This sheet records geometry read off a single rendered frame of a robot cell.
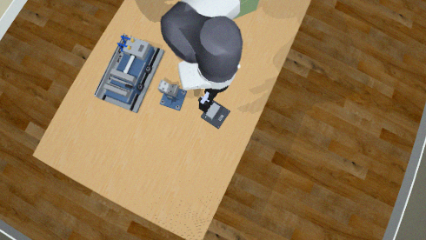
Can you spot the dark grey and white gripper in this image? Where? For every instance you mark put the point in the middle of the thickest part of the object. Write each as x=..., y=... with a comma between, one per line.
x=210, y=94

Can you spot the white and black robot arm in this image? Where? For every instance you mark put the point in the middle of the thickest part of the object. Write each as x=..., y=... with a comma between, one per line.
x=203, y=32

